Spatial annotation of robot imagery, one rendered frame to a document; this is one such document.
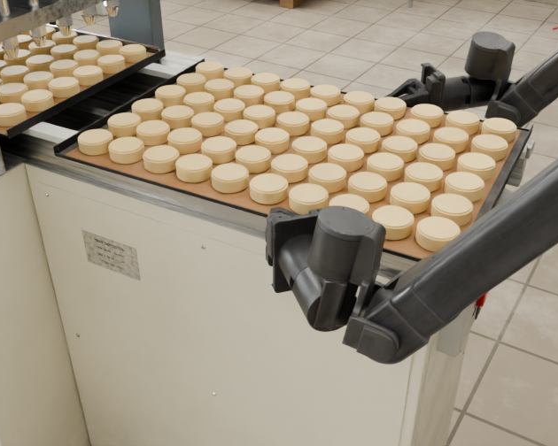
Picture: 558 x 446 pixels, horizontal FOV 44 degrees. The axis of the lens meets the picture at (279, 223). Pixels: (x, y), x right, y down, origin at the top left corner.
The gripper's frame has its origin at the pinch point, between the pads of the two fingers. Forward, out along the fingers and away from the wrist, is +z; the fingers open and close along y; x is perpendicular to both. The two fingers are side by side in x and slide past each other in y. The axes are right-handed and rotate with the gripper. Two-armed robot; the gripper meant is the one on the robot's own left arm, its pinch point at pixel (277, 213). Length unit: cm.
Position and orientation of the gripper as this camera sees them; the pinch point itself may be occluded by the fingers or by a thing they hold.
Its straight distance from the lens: 87.6
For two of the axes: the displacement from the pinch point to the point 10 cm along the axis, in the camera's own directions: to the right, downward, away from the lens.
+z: -3.0, -5.3, 7.9
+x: 9.5, -1.6, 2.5
